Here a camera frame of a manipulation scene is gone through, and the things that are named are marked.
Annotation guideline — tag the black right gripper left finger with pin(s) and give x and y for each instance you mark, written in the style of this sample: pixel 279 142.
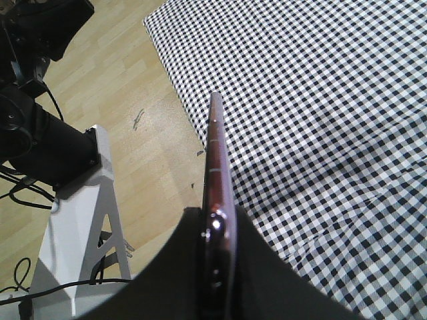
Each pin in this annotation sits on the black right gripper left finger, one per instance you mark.
pixel 167 287

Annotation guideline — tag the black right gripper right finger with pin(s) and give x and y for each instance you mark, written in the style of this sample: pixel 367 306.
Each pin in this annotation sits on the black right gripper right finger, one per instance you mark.
pixel 267 288

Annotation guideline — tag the black smartphone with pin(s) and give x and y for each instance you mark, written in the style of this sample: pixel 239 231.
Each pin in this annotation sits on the black smartphone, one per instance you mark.
pixel 219 227

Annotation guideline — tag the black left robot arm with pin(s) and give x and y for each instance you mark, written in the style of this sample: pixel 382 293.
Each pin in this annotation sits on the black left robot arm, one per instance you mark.
pixel 40 152

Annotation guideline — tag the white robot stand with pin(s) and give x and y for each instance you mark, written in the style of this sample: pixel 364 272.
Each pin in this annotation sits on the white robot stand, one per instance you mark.
pixel 82 261

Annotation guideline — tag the black white checkered bedsheet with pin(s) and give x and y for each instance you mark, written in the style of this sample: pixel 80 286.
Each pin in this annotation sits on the black white checkered bedsheet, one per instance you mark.
pixel 325 113

